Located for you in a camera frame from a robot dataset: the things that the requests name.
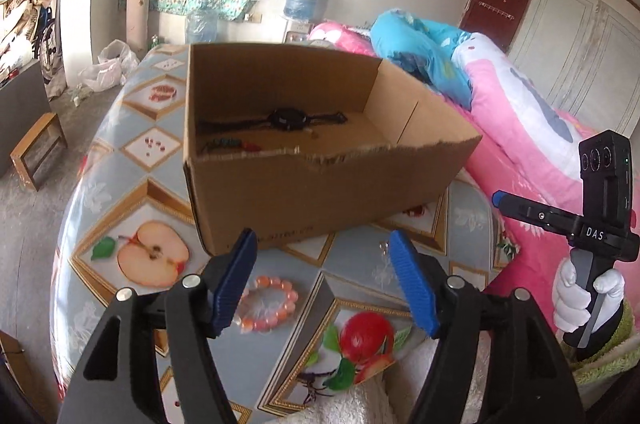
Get peach bead bracelet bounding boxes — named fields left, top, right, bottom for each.
left=234, top=274, right=301, bottom=334

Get white gloved right hand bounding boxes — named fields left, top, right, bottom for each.
left=552, top=257, right=625, bottom=333

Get dark grey cabinet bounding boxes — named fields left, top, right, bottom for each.
left=0, top=60, right=51, bottom=177

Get patterned fruit tablecloth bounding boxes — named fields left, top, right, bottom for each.
left=50, top=45, right=518, bottom=423

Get multicolour bead bracelet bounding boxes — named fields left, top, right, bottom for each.
left=199, top=137, right=264, bottom=156

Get brown cardboard box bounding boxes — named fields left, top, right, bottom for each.
left=183, top=43, right=480, bottom=255

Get dark red door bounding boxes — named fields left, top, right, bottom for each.
left=460, top=0, right=530, bottom=52

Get white wardrobe doors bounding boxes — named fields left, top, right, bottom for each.
left=509, top=0, right=639, bottom=137

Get empty water jug on floor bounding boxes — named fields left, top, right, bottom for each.
left=184, top=8, right=218, bottom=45

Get black wrist watch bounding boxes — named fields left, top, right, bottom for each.
left=198, top=108, right=348, bottom=134

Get white plastic bags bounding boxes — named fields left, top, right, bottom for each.
left=78, top=40, right=140, bottom=92

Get rolled beige mat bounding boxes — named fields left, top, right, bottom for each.
left=126, top=0, right=150, bottom=58

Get white water dispenser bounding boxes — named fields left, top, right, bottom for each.
left=283, top=20, right=314, bottom=44

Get pile of clothes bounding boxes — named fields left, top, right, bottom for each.
left=1, top=0, right=67, bottom=101

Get white fluffy blanket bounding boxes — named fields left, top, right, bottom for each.
left=269, top=333, right=501, bottom=424

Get pink strap digital watch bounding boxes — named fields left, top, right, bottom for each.
left=358, top=144, right=393, bottom=153

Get small wooden stool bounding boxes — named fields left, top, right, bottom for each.
left=10, top=112, right=68, bottom=191

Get blue floral pillow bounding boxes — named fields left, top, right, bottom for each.
left=370, top=9, right=473, bottom=111

